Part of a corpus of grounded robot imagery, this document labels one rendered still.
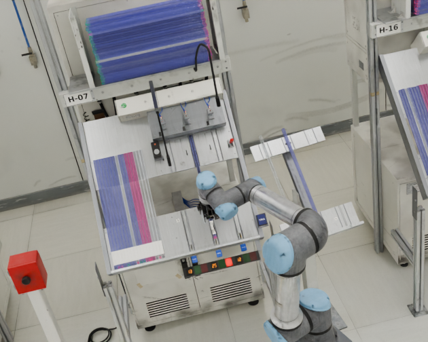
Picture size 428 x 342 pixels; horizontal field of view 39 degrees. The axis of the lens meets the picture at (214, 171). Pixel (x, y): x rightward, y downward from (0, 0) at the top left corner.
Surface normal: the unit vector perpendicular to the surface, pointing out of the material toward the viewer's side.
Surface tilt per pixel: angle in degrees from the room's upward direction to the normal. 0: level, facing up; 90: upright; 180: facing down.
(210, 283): 90
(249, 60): 90
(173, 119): 44
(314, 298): 7
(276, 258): 83
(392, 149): 0
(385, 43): 90
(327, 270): 0
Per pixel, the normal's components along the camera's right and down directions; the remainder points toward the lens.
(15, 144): 0.17, 0.49
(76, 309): -0.16, -0.84
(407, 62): 0.00, -0.25
